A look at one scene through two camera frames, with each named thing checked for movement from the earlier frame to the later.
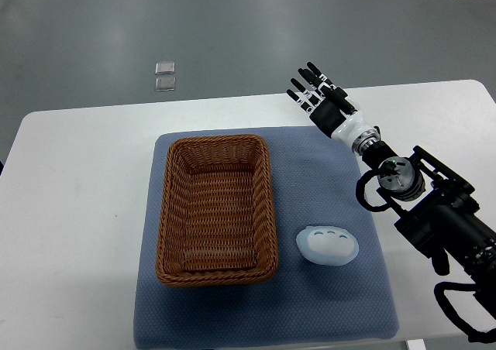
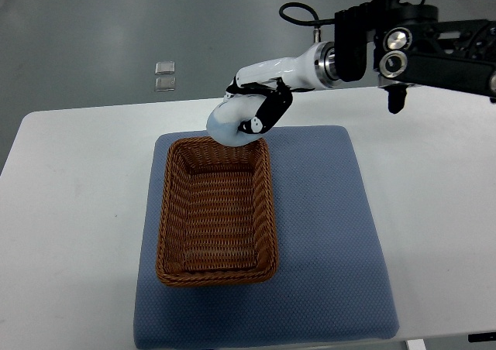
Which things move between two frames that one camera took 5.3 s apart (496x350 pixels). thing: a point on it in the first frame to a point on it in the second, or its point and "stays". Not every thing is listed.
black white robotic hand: (333, 111) to (275, 79)
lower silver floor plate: (165, 84) stays
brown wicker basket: (217, 221) stays
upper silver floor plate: (165, 67) stays
